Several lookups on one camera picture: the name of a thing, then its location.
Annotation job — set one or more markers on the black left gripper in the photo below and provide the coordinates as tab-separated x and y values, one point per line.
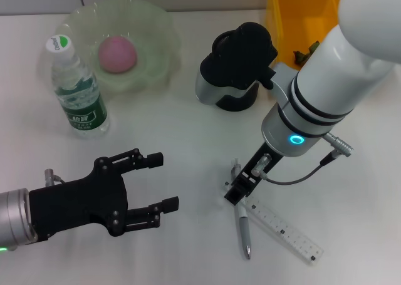
75	203

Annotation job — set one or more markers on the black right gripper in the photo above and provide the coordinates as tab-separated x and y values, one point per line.
260	163

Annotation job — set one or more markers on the grey retractable pen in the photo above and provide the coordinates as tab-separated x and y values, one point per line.
244	231

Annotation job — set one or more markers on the clear water bottle green label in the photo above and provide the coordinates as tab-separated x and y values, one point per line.
81	109

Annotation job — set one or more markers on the pink peach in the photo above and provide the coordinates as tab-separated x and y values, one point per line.
117	54

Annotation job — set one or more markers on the green toy figure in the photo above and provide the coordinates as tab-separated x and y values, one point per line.
299	58

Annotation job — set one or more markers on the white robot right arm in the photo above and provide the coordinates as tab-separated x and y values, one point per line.
329	84

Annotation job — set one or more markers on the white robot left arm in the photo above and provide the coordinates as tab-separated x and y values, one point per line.
14	216

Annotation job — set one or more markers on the clear plastic ruler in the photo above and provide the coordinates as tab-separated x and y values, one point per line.
288	231

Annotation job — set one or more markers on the black mesh pen cup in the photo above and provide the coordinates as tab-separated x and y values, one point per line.
238	101

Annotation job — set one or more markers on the pale green glass fruit plate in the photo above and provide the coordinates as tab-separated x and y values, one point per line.
150	56

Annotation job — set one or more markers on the yellow plastic storage bin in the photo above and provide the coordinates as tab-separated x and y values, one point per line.
282	15

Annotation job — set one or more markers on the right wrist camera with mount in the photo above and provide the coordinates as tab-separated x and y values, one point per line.
238	62

